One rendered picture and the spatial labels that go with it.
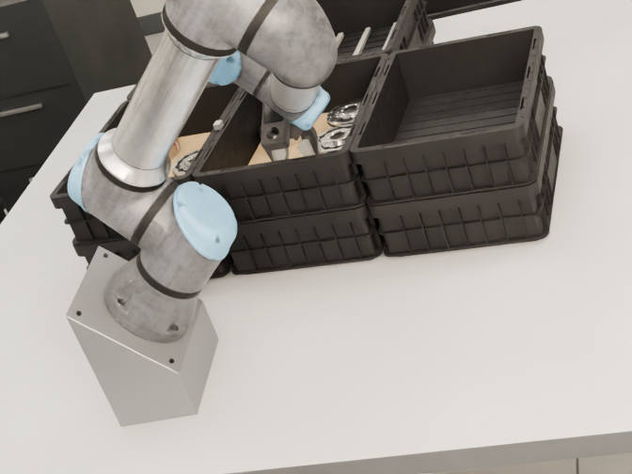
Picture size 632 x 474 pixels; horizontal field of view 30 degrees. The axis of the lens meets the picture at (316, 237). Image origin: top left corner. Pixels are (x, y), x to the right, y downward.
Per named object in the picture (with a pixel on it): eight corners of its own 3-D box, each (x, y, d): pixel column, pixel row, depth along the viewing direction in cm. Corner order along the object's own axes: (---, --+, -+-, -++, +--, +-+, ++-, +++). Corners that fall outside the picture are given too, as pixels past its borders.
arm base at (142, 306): (180, 356, 188) (209, 315, 183) (94, 315, 184) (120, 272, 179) (195, 300, 200) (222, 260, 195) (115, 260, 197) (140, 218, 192)
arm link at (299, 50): (369, 22, 150) (338, 90, 199) (298, -28, 150) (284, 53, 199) (317, 95, 149) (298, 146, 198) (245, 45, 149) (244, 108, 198)
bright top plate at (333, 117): (368, 122, 224) (367, 119, 224) (320, 128, 228) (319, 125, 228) (383, 97, 232) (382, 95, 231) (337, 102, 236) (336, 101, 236)
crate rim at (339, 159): (351, 165, 200) (346, 153, 199) (193, 189, 211) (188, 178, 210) (393, 62, 232) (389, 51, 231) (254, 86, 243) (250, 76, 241)
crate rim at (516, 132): (526, 139, 190) (523, 127, 188) (351, 165, 200) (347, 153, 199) (545, 35, 221) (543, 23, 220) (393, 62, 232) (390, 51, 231)
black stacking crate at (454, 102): (536, 189, 194) (522, 130, 189) (367, 212, 205) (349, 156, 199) (554, 81, 226) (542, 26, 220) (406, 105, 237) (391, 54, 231)
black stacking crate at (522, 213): (550, 244, 200) (536, 184, 194) (383, 264, 210) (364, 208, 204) (565, 130, 232) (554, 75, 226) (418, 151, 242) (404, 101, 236)
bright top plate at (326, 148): (355, 151, 216) (355, 149, 215) (306, 156, 220) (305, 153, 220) (371, 124, 223) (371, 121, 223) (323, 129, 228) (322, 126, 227)
